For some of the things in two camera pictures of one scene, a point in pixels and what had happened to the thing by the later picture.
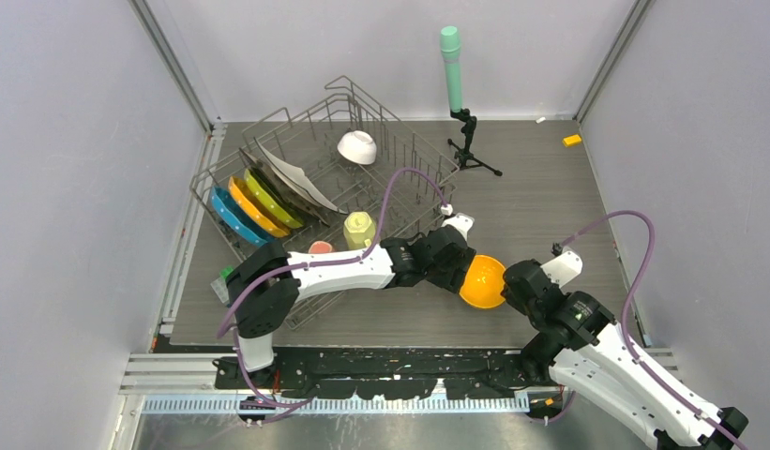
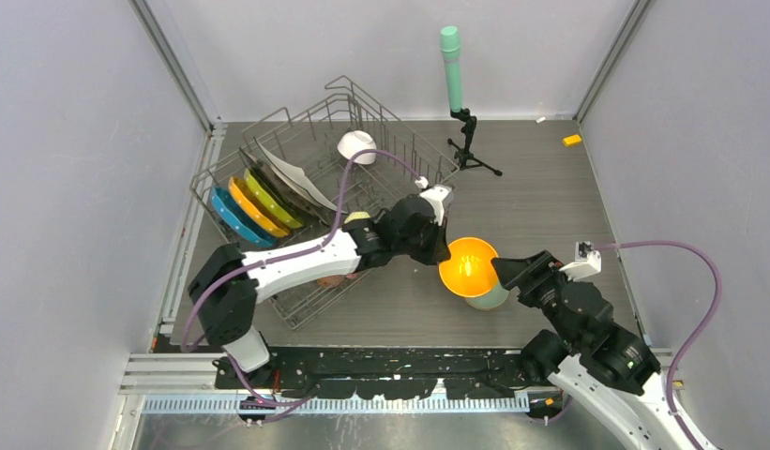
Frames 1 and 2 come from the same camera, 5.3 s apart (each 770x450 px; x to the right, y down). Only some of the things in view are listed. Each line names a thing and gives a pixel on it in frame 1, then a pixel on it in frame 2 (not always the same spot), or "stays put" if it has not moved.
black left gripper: [454, 278] -> [439, 251]
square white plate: [296, 176] stays put
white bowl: [357, 146] stays put
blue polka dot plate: [235, 217] stays put
